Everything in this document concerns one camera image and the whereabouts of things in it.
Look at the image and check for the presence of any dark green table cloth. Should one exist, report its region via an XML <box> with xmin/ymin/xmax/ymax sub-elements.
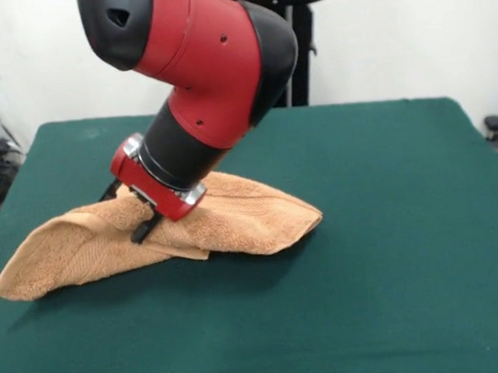
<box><xmin>0</xmin><ymin>93</ymin><xmax>498</xmax><ymax>373</ymax></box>

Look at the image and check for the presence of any black cable bundle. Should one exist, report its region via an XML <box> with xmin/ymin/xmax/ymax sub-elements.
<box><xmin>0</xmin><ymin>135</ymin><xmax>25</xmax><ymax>170</ymax></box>

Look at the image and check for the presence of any black robot pedestal with handle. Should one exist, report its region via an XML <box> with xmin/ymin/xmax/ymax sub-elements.
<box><xmin>263</xmin><ymin>0</ymin><xmax>340</xmax><ymax>109</ymax></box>

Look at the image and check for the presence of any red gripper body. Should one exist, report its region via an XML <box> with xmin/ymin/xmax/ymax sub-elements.
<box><xmin>108</xmin><ymin>127</ymin><xmax>209</xmax><ymax>226</ymax></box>

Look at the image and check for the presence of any peach terry towel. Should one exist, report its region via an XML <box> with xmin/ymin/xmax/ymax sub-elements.
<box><xmin>0</xmin><ymin>165</ymin><xmax>327</xmax><ymax>304</ymax></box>

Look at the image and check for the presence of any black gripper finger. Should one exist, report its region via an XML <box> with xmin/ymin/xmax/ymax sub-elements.
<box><xmin>129</xmin><ymin>212</ymin><xmax>165</xmax><ymax>246</ymax></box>
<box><xmin>97</xmin><ymin>180</ymin><xmax>122</xmax><ymax>202</ymax></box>

